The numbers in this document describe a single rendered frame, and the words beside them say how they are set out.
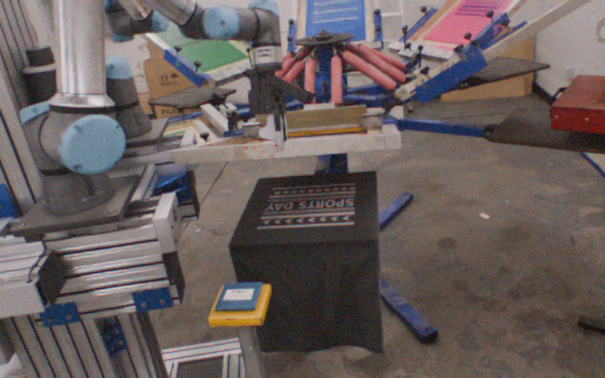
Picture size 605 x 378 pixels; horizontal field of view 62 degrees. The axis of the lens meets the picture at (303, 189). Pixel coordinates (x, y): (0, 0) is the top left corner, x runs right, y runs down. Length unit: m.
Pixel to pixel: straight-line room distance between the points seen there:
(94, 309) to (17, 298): 0.24
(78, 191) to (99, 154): 0.17
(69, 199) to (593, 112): 1.65
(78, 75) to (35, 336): 0.89
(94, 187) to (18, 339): 0.65
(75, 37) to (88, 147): 0.20
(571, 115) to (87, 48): 1.58
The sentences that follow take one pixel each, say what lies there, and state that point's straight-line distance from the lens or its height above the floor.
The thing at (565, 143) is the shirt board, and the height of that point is 0.95.
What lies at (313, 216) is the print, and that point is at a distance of 1.58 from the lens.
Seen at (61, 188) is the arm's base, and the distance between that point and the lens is 1.17.
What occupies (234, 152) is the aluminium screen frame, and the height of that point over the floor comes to 1.26.
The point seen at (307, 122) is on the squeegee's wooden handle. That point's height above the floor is 1.15.
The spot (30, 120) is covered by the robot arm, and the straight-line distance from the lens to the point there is 1.15.
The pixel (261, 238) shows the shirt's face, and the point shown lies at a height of 0.95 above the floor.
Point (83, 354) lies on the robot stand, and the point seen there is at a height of 0.72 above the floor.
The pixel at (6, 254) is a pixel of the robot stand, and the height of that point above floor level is 1.18.
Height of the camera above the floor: 1.70
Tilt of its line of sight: 25 degrees down
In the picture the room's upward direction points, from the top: 8 degrees counter-clockwise
